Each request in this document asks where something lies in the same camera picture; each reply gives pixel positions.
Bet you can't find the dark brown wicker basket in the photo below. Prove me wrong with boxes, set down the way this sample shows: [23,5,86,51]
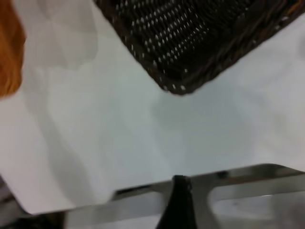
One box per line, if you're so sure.
[92,0,305,96]

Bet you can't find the orange wicker basket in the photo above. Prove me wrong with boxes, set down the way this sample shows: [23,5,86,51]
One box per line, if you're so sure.
[0,0,27,97]

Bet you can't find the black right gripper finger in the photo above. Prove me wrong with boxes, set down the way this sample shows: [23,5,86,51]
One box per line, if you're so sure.
[156,175,197,229]

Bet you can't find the silver metal frame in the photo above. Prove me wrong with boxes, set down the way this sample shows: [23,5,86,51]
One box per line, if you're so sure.
[64,163,305,229]

